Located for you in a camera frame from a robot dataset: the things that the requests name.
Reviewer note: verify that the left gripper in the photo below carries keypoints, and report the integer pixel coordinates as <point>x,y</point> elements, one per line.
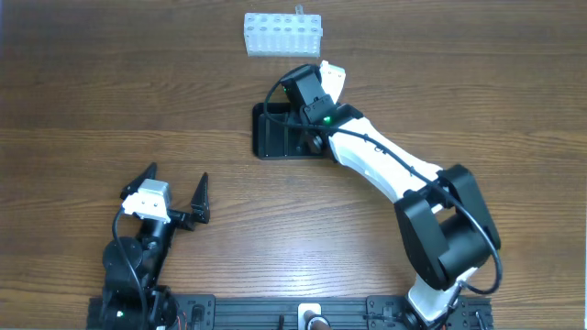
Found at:
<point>182,220</point>

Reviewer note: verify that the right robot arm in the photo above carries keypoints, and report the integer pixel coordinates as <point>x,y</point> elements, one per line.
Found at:
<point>367,151</point>

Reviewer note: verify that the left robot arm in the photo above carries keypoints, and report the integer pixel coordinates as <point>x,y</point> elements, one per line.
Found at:
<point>153,247</point>

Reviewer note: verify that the black tray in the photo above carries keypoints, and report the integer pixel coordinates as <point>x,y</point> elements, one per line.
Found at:
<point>276,142</point>

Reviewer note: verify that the white test tube rack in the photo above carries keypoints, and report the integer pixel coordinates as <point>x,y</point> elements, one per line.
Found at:
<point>282,43</point>

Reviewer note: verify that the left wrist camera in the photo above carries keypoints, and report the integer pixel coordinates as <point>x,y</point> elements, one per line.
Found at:
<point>149,201</point>

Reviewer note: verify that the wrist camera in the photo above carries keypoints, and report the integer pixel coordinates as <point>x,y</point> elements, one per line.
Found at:
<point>332,80</point>
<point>149,201</point>

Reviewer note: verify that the mounting rail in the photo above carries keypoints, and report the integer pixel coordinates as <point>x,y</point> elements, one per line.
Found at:
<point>257,312</point>

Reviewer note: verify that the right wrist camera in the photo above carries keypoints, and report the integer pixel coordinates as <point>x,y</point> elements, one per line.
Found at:
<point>332,80</point>

